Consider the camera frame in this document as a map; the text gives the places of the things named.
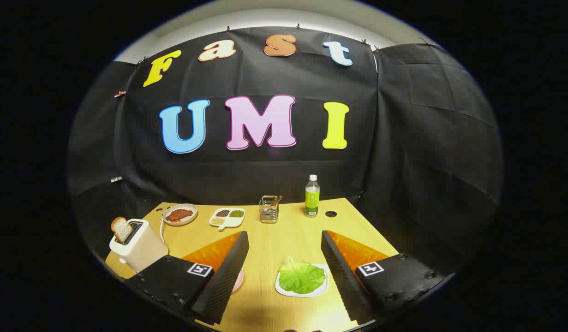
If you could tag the green mung beans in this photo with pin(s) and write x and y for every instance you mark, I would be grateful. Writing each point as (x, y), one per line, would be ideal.
(236, 213)

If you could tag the green label drink bottle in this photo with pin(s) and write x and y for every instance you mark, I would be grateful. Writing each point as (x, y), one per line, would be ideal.
(312, 198)

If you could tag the brown meat piece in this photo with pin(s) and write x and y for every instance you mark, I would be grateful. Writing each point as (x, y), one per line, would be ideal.
(178, 215)

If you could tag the green lettuce leaf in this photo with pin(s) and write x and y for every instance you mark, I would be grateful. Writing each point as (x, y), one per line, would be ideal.
(300, 276)

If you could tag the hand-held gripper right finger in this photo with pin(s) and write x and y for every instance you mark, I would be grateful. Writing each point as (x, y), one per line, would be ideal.
(343, 281)

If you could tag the black backdrop cloth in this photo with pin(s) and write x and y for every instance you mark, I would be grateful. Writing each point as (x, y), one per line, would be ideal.
(265, 175)

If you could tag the dark red beans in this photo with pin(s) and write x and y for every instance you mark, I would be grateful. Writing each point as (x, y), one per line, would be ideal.
(222, 213)

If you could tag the toasted bread slice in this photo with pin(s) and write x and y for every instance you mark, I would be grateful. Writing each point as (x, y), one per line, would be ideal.
(121, 229)

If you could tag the yellow soybeans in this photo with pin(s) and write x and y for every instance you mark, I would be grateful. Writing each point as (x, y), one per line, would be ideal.
(218, 221)

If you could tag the white square plate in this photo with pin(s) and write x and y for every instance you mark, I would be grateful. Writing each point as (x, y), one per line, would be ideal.
(323, 287)

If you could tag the pink round plate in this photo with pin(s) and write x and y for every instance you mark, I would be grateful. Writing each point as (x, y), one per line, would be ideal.
(238, 280)

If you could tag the round white plate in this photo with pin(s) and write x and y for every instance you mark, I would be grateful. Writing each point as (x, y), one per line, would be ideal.
(194, 211)

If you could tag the white compartment dish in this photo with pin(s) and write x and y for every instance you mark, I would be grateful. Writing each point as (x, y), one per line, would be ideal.
(228, 221)

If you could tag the cream white toaster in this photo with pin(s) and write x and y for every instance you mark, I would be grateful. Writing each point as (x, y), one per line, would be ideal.
(140, 249)

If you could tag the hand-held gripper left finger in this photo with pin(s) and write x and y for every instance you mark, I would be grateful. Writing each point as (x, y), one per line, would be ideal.
(224, 281)

